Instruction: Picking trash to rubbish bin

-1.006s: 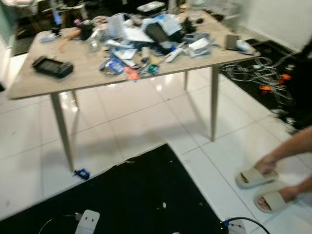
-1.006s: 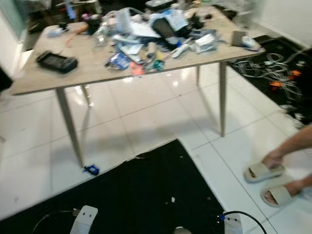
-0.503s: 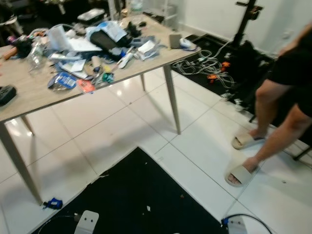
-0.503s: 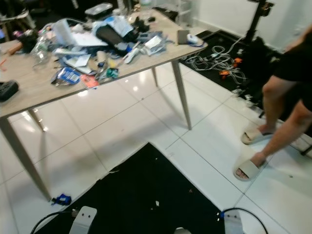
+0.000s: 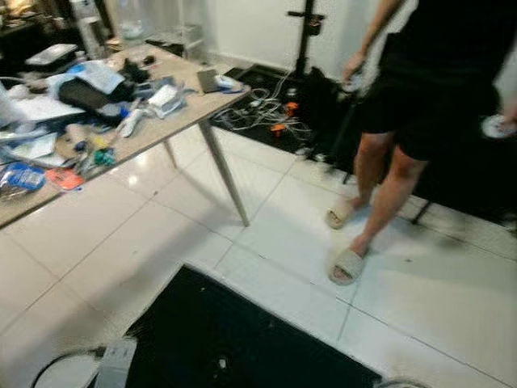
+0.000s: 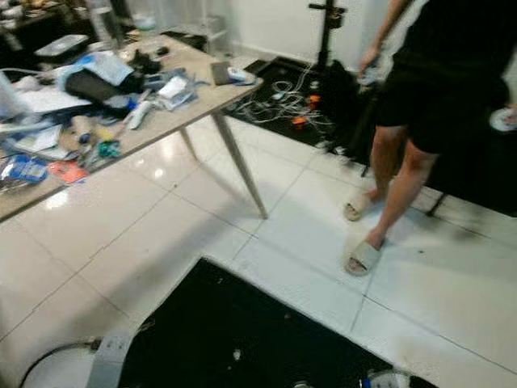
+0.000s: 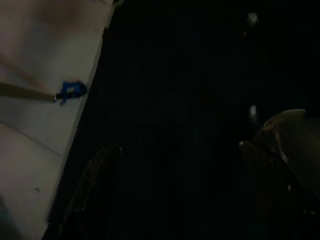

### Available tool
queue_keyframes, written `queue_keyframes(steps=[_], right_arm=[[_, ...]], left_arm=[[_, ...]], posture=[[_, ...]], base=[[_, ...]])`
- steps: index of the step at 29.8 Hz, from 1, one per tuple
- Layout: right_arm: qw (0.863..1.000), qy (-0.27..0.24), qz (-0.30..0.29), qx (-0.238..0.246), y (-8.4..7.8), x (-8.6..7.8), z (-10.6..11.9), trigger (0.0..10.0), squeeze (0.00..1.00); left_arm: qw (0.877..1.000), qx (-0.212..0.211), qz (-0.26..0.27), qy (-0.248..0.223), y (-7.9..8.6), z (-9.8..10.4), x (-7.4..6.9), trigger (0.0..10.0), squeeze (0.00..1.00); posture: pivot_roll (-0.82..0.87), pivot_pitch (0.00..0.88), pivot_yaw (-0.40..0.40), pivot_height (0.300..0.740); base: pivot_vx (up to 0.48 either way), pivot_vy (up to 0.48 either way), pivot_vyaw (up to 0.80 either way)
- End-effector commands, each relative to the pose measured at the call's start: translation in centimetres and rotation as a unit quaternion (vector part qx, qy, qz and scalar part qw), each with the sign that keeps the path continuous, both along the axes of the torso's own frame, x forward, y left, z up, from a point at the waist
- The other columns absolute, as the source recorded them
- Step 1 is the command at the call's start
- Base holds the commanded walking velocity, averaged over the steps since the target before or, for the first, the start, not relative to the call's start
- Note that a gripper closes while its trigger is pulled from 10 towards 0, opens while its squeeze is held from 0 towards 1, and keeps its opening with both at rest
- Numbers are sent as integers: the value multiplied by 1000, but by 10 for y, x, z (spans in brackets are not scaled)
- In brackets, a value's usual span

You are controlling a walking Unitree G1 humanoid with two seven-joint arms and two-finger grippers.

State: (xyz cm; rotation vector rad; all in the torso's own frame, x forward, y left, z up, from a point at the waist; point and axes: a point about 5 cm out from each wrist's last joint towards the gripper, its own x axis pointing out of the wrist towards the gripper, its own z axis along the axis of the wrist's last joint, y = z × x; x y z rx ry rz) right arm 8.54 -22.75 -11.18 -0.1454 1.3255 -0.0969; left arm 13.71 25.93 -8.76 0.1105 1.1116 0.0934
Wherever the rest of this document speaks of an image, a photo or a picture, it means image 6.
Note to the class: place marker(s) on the white paper sheet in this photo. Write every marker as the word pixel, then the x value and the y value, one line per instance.
pixel 50 100

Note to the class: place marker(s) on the black pouch bag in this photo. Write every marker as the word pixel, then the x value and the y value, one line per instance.
pixel 95 86

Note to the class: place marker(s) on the white and blue small gadget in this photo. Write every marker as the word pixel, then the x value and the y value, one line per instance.
pixel 242 76

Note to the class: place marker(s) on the white packaged device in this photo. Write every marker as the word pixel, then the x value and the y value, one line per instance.
pixel 174 88

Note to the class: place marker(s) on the blue and white plastic bag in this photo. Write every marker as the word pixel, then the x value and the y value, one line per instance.
pixel 107 66

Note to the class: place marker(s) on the white flat tray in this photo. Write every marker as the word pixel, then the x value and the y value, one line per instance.
pixel 61 44

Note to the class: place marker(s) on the blue plastic packet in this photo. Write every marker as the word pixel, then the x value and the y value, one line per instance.
pixel 23 168

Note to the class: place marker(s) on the orange plug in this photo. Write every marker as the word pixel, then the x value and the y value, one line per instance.
pixel 313 101

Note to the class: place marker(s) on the person in black clothes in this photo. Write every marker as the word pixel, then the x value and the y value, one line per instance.
pixel 440 81

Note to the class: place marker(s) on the large black floor mat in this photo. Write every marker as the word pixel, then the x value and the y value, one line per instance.
pixel 250 339

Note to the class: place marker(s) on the wooden table with metal legs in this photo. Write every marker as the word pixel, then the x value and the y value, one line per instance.
pixel 202 109

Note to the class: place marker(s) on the clear acrylic stand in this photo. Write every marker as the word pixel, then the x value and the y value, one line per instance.
pixel 204 28

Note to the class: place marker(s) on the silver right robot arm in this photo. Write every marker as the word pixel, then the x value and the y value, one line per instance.
pixel 389 379

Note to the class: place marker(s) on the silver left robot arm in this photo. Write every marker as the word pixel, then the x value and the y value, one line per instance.
pixel 109 364

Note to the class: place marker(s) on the small brown box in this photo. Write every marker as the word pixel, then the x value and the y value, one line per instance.
pixel 220 73

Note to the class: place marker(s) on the beige slipper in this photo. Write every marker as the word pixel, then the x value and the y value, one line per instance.
pixel 363 258
pixel 355 206

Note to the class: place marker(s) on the black tripod stand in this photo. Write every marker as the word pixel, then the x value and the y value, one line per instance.
pixel 326 32

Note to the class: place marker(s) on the orange plastic packet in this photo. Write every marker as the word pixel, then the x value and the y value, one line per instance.
pixel 66 171

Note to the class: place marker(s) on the white handheld tool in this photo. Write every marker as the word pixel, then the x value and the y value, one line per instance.
pixel 139 114

